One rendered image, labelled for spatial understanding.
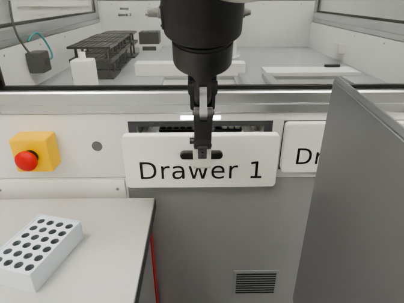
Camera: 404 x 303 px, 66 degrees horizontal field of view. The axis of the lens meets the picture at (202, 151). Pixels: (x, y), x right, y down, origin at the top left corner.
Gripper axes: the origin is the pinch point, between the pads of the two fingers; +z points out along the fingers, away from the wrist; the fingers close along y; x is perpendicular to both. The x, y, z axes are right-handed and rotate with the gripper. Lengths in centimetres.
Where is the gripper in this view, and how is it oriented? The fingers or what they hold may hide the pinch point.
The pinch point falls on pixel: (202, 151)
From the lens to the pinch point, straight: 52.1
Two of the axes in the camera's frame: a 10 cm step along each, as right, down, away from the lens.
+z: 0.0, 6.9, 7.2
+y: 0.2, 7.2, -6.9
